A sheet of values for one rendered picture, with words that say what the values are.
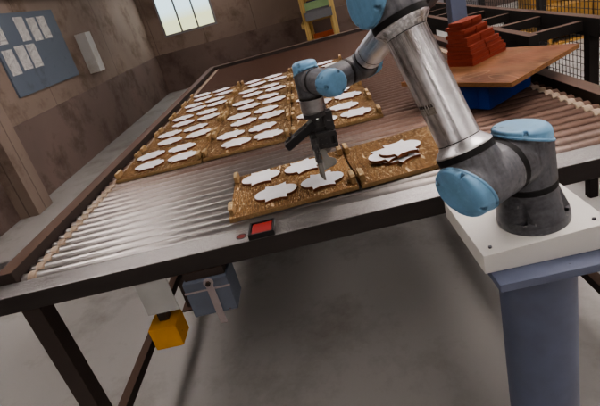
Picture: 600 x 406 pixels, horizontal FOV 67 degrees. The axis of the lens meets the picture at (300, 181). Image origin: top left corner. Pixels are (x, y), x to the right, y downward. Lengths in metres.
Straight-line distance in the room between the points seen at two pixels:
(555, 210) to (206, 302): 0.95
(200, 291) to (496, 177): 0.87
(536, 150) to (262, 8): 10.31
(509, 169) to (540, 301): 0.36
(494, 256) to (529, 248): 0.07
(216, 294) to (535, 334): 0.84
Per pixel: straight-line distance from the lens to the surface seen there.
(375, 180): 1.39
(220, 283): 1.36
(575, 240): 1.11
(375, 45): 1.21
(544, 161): 1.02
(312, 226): 1.27
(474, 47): 2.10
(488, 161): 0.92
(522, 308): 1.20
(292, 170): 1.59
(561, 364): 1.32
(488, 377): 2.03
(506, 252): 1.05
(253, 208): 1.42
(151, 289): 1.45
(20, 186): 5.68
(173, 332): 1.50
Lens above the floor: 1.52
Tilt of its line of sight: 22 degrees down
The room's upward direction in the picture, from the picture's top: 16 degrees counter-clockwise
